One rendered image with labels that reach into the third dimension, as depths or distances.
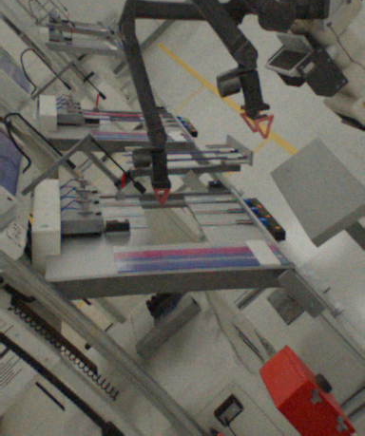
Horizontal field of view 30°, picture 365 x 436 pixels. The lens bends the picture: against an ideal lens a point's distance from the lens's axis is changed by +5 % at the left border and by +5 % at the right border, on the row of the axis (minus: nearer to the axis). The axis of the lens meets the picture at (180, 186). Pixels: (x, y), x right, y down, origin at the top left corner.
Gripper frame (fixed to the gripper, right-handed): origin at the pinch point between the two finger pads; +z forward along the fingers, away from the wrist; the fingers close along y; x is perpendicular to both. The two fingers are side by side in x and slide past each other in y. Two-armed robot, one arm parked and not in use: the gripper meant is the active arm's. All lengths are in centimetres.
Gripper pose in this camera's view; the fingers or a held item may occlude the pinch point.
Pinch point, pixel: (162, 201)
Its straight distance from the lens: 243.8
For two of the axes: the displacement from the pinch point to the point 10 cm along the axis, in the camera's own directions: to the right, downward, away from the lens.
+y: 1.9, 3.1, -9.3
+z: 0.4, 9.4, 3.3
